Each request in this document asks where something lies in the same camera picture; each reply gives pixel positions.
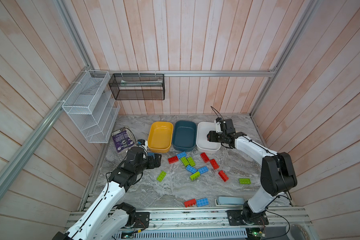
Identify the white rectangular tray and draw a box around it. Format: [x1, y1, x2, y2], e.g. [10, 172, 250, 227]
[196, 122, 221, 154]

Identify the blue lego front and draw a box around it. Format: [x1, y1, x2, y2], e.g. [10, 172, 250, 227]
[196, 198, 209, 207]

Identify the green lego centre left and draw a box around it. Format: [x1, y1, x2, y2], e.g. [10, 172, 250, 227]
[180, 157, 190, 167]

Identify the green lego lower centre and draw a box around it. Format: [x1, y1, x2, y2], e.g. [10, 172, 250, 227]
[190, 172, 201, 181]

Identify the blue lego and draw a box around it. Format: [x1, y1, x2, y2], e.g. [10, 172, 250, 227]
[198, 166, 209, 175]
[186, 165, 198, 175]
[196, 198, 209, 207]
[177, 152, 187, 159]

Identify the aluminium front rail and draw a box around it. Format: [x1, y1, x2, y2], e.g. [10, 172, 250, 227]
[136, 207, 313, 230]

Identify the green lego centre right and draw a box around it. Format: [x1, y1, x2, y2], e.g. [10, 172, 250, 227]
[187, 157, 196, 167]

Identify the purple book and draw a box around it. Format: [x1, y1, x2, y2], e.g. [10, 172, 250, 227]
[111, 127, 136, 154]

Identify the light blue stapler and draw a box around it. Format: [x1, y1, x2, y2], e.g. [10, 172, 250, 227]
[215, 196, 245, 206]

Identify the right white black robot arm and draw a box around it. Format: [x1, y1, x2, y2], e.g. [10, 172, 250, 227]
[207, 118, 298, 225]

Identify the yellow rectangular tray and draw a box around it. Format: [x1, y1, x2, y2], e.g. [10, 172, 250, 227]
[148, 122, 174, 154]

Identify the dark teal rectangular tray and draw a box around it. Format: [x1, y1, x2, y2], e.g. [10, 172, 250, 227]
[172, 120, 197, 152]

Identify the white wire mesh shelf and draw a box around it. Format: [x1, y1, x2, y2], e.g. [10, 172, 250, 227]
[63, 70, 120, 144]

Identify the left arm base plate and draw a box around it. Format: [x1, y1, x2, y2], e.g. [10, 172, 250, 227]
[108, 211, 151, 230]

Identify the green lego lower left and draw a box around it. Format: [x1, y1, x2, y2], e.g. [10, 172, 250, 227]
[157, 171, 167, 182]

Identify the red lego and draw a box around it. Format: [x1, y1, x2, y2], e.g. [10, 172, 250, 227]
[210, 159, 220, 170]
[200, 153, 210, 163]
[219, 170, 229, 182]
[184, 199, 197, 208]
[168, 156, 179, 164]

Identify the green lego far right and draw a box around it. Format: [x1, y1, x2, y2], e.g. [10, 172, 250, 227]
[239, 178, 251, 185]

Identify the aluminium back frame bar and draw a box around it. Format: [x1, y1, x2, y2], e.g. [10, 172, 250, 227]
[106, 70, 276, 77]

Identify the red lego front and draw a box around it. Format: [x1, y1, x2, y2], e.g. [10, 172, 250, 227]
[184, 199, 197, 208]

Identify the green lego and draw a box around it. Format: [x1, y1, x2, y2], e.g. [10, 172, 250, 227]
[239, 178, 251, 185]
[187, 157, 196, 167]
[190, 172, 201, 181]
[157, 171, 167, 182]
[180, 157, 190, 167]

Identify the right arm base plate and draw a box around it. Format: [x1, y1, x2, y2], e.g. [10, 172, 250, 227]
[226, 209, 269, 226]

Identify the black mesh basket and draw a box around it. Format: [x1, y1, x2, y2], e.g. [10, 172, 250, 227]
[109, 73, 166, 101]

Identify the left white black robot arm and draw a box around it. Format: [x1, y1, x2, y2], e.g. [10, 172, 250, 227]
[53, 140, 162, 240]

